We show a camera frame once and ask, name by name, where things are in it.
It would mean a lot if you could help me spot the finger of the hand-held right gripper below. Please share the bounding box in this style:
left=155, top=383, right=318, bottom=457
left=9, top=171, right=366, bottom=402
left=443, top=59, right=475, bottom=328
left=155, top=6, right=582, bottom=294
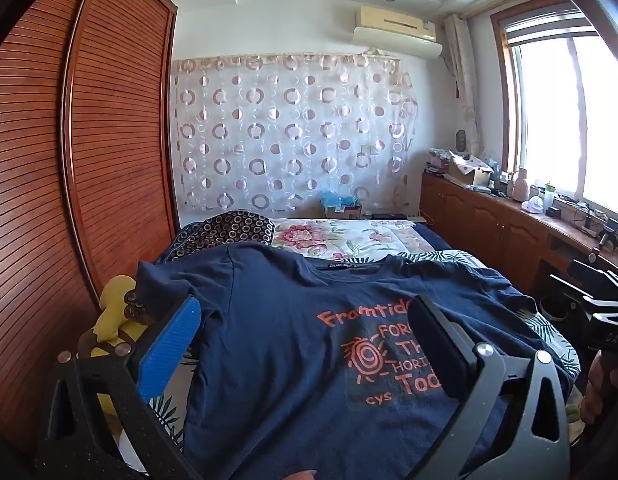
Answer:
left=549, top=274, right=618, bottom=318
left=571, top=259, right=618, bottom=288

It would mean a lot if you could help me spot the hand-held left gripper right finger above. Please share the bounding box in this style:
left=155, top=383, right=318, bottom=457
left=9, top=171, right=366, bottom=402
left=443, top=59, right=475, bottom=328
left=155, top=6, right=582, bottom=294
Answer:
left=407, top=294, right=572, bottom=480

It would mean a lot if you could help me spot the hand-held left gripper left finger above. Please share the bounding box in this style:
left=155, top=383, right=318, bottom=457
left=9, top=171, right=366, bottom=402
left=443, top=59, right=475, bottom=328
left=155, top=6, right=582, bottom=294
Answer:
left=36, top=289, right=204, bottom=480

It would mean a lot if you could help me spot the navy blue printed t-shirt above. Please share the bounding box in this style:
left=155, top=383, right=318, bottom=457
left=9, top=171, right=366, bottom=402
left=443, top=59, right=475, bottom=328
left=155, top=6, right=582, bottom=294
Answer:
left=136, top=242, right=574, bottom=480

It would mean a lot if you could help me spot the person's right hand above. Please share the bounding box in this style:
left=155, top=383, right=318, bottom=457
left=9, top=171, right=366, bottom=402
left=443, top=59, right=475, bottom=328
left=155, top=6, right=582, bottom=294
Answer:
left=580, top=354, right=618, bottom=426

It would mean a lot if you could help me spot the small round bin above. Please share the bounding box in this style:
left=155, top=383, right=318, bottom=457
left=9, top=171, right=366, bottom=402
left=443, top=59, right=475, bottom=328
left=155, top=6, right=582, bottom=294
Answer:
left=539, top=295, right=570, bottom=324

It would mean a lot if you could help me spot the small black tripod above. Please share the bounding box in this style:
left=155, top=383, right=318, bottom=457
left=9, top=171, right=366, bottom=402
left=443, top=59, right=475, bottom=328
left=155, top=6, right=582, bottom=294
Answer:
left=596, top=220, right=618, bottom=251

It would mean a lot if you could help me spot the leaf-print bed sheet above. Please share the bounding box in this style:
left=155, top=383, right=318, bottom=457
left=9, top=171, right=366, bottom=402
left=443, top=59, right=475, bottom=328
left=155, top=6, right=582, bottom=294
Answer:
left=109, top=249, right=587, bottom=478

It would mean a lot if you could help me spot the long wooden cabinet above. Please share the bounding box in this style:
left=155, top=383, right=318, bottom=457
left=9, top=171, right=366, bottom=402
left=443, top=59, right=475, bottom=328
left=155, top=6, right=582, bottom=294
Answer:
left=420, top=172, right=618, bottom=306

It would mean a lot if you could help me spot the navy blue blanket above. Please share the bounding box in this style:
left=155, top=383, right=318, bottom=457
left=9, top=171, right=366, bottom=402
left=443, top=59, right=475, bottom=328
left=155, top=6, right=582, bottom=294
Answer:
left=413, top=224, right=454, bottom=252

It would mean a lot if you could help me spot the dark medallion-patterned folded cloth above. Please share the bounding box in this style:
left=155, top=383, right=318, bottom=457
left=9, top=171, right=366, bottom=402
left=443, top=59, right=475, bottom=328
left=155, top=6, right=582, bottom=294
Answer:
left=166, top=210, right=276, bottom=263

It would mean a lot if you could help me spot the open cardboard box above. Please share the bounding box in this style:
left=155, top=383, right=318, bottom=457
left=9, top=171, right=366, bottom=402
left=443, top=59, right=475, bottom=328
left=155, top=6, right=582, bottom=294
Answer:
left=446, top=152, right=494, bottom=188

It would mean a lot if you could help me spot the wooden-framed window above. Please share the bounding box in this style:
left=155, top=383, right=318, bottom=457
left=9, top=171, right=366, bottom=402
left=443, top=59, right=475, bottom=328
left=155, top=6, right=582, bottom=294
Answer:
left=491, top=0, right=618, bottom=221

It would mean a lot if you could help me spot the small cardboard box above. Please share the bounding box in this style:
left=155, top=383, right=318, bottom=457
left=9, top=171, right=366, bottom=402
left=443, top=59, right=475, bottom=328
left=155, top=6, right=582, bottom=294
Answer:
left=321, top=204, right=362, bottom=219

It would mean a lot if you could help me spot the floral quilt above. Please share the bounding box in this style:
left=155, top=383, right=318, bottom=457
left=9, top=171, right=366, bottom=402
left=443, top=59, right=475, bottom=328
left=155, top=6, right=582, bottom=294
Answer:
left=271, top=217, right=425, bottom=263

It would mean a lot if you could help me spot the stack of small boxes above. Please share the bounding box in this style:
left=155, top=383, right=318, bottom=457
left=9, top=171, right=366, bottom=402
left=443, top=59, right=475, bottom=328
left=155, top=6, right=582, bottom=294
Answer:
left=426, top=149, right=452, bottom=178

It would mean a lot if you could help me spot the wooden louvred wardrobe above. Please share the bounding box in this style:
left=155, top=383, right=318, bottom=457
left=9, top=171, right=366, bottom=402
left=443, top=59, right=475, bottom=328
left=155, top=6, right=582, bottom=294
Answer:
left=0, top=0, right=180, bottom=461

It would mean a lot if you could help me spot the white tied window curtain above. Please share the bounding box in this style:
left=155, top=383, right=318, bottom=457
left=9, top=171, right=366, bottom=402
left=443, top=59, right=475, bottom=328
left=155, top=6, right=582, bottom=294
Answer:
left=443, top=12, right=484, bottom=157

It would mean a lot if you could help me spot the circle-patterned sheer curtain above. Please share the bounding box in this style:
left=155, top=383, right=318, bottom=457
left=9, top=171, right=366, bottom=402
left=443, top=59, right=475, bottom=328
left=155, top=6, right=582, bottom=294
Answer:
left=171, top=52, right=420, bottom=213

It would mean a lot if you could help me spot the wall air conditioner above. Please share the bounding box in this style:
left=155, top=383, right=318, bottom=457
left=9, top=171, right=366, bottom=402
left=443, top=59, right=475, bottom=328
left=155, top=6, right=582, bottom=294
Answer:
left=351, top=5, right=444, bottom=58

